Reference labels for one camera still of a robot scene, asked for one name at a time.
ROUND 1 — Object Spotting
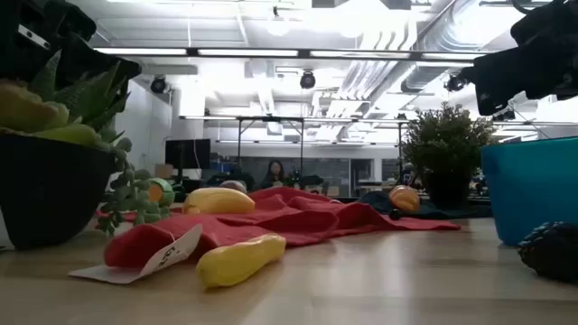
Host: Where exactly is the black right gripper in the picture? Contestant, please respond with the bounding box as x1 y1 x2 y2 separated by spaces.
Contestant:
461 42 578 116

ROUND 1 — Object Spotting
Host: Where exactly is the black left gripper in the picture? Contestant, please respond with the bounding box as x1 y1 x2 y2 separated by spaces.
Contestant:
0 0 142 94

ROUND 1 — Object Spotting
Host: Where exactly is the orange toy onion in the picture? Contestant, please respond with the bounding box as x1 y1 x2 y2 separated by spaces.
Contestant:
388 184 422 214

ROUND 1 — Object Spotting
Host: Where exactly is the green toy corn cob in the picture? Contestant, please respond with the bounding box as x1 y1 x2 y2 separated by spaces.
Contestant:
146 176 177 209

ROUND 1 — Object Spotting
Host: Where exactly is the brown toy kiwi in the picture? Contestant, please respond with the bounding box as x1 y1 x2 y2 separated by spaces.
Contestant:
219 179 249 194

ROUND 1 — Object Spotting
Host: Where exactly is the bushy green potted plant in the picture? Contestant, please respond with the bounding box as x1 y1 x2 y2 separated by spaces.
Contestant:
400 100 499 210

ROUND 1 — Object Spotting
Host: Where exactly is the teal plastic tub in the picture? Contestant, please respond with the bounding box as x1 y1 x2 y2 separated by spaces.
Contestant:
480 135 578 247

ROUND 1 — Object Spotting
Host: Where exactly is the brown cardboard box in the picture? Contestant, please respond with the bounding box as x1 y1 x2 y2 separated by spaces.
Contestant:
154 162 174 181

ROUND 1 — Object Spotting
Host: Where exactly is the black computer monitor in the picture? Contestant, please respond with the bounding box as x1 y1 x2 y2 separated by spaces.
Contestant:
163 138 212 171

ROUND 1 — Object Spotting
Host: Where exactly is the succulent plant in black pot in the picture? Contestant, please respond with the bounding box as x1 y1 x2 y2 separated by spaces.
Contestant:
0 48 175 252

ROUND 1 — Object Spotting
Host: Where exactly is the navy blue cloth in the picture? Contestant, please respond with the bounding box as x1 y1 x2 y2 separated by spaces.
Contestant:
359 189 494 221

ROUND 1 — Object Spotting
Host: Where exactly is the black toy blackberry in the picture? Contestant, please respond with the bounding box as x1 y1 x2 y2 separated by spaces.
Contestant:
517 219 578 284

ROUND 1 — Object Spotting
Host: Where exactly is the round white pendant lamp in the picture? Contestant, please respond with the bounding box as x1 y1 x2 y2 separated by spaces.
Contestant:
265 6 291 38

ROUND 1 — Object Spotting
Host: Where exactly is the yellow toy banana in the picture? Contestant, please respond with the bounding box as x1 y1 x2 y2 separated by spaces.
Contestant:
182 186 257 216

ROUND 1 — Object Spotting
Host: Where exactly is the long ceiling light bar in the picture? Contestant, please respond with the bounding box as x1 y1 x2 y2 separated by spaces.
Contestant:
92 46 489 63

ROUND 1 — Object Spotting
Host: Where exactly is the white cloth label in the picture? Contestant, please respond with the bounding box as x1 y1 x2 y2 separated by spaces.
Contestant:
67 222 204 285

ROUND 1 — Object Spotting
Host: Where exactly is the person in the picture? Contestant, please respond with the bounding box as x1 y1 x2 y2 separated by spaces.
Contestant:
258 159 287 190

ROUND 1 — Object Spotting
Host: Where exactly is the red cloth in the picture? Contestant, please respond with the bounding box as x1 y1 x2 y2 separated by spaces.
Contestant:
93 186 462 271

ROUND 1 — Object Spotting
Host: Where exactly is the yellow toy squash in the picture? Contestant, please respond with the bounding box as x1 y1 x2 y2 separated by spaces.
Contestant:
195 232 288 290

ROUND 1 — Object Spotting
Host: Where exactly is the silver ventilation duct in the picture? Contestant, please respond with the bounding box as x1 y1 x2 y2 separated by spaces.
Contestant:
399 0 514 95

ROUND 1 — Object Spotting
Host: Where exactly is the black background workstation frame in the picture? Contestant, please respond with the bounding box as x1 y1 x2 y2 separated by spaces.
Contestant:
179 115 410 190

